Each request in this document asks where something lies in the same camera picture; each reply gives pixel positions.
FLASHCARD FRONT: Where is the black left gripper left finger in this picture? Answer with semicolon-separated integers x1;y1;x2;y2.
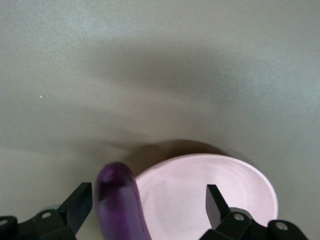
0;182;94;240

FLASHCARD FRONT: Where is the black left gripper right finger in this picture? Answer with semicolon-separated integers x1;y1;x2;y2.
204;183;309;240

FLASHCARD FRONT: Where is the purple eggplant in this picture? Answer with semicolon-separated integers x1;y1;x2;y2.
95;161;154;240

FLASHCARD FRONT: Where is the pink round plate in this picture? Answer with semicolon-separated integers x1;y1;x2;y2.
134;153;279;240

